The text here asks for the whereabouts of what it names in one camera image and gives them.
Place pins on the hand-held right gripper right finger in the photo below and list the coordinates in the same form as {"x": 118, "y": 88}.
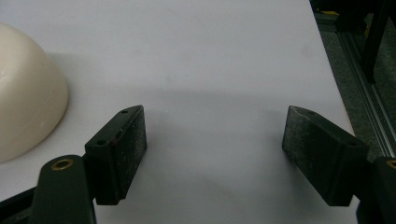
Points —
{"x": 323, "y": 158}

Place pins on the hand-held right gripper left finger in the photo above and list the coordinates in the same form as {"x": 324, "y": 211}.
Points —
{"x": 115, "y": 161}

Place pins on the cream upturned bowl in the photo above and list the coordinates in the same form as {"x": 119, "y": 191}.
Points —
{"x": 28, "y": 93}

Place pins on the black metal stand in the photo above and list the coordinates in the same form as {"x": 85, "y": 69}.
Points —
{"x": 375, "y": 40}

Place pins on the aluminium frame rail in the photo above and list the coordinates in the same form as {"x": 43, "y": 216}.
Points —
{"x": 364, "y": 90}

